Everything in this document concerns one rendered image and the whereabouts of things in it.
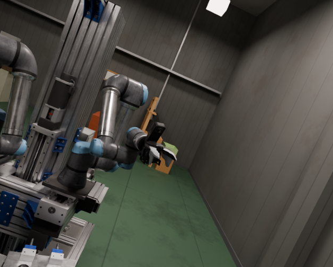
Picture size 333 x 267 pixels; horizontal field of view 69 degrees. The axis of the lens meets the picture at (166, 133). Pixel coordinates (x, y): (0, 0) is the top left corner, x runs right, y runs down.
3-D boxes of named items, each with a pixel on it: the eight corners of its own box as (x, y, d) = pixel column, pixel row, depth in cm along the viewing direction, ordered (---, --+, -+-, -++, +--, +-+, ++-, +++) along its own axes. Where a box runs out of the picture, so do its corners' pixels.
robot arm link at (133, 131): (136, 144, 119) (143, 128, 118) (144, 152, 110) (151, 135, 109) (122, 140, 115) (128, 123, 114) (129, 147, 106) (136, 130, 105)
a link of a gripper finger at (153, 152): (155, 170, 85) (152, 161, 93) (160, 154, 84) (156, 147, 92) (147, 169, 84) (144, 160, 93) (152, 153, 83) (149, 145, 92)
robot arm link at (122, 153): (107, 160, 113) (116, 139, 112) (128, 165, 119) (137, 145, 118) (112, 167, 106) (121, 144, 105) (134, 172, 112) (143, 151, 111)
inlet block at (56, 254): (50, 247, 109) (54, 237, 108) (61, 249, 111) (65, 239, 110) (45, 269, 97) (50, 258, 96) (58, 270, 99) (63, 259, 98)
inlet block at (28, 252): (24, 243, 105) (28, 233, 104) (36, 245, 107) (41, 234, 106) (16, 266, 93) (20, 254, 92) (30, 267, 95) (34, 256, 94)
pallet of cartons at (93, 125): (117, 142, 750) (125, 121, 743) (110, 150, 629) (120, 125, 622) (91, 132, 741) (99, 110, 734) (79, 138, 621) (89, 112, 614)
